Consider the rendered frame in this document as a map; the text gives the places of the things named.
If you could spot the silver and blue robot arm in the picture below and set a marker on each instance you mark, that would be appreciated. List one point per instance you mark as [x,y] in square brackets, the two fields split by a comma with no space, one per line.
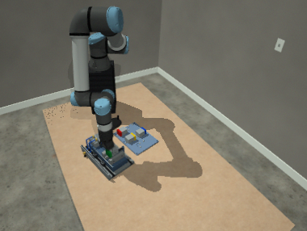
[104,20]

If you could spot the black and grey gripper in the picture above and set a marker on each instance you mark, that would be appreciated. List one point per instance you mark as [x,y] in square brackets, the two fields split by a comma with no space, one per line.
[106,136]

